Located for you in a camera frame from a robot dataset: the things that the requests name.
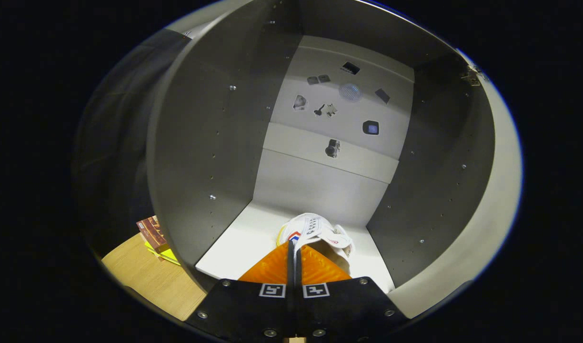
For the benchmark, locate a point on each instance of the white shoe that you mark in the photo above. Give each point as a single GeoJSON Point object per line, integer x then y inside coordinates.
{"type": "Point", "coordinates": [320, 228]}

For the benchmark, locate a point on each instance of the black backdrop cloth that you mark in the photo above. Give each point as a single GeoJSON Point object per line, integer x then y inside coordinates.
{"type": "Point", "coordinates": [115, 143]}

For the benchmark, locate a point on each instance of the yellow book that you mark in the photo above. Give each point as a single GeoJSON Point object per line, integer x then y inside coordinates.
{"type": "Point", "coordinates": [170, 257]}

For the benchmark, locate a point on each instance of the dark grey shoe cabinet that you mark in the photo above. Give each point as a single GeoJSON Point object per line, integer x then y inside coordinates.
{"type": "Point", "coordinates": [201, 157]}

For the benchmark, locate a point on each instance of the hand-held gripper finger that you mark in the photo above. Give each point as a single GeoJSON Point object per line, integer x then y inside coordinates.
{"type": "Point", "coordinates": [290, 271]}
{"type": "Point", "coordinates": [297, 271]}

